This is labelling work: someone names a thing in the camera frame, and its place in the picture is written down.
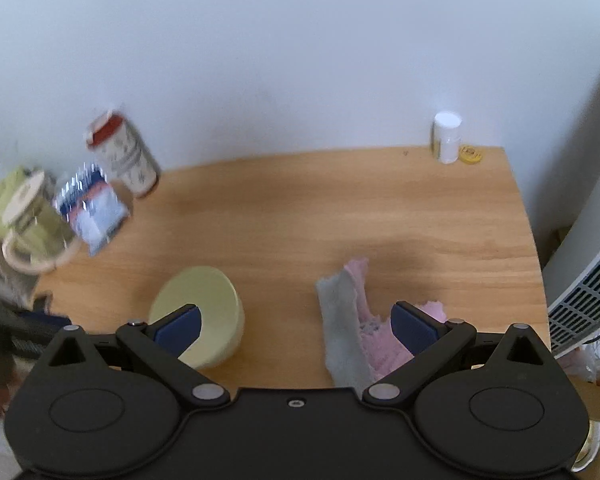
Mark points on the green glass pitcher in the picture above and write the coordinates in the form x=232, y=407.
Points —
x=34, y=237

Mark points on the pale yellow bowl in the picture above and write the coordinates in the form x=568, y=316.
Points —
x=222, y=314

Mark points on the red lid paper cup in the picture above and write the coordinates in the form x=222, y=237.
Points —
x=119, y=149

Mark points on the pink grey cleaning cloth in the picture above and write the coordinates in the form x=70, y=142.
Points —
x=360, y=347

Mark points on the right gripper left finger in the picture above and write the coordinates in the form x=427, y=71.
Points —
x=156, y=349

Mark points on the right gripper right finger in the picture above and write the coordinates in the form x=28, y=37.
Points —
x=434, y=346

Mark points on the white pill bottle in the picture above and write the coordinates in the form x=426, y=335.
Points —
x=446, y=136

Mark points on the yellow round lid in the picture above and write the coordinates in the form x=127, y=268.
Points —
x=470, y=155

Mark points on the white appliance with grille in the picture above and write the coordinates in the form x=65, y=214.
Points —
x=572, y=275

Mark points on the blue white snack packet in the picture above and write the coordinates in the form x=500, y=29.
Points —
x=92, y=207

